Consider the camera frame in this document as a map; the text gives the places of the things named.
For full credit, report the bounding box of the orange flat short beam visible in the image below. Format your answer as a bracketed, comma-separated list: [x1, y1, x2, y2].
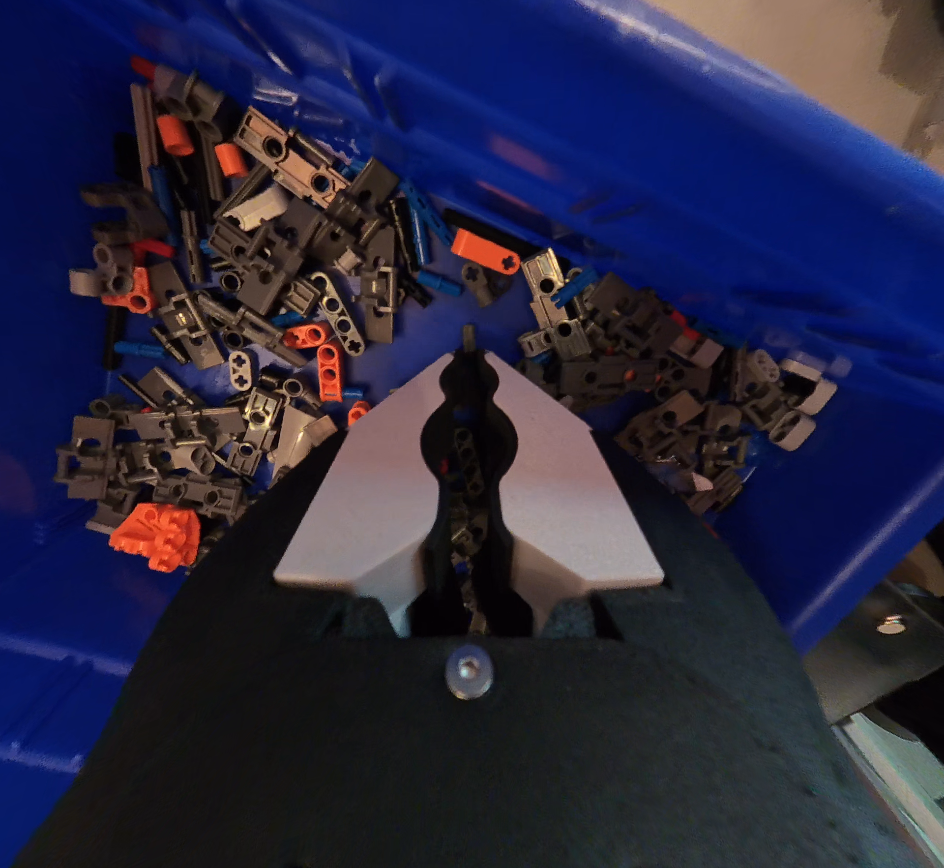
[450, 228, 522, 271]

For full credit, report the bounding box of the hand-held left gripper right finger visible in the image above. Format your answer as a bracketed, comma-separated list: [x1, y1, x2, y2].
[478, 352, 666, 633]

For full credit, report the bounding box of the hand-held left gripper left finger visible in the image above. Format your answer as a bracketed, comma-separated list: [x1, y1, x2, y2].
[273, 354, 464, 634]

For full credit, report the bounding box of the blue plastic storage bin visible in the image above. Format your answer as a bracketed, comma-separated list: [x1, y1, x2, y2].
[0, 0, 944, 810]

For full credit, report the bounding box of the orange wedge plate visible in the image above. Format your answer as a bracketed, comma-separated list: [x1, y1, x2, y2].
[109, 503, 202, 572]

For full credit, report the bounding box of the grey plate with screw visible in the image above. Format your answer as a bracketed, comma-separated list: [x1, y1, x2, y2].
[804, 580, 944, 721]

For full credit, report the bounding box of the pile of grey building pieces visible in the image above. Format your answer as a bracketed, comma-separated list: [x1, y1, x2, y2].
[55, 57, 853, 636]

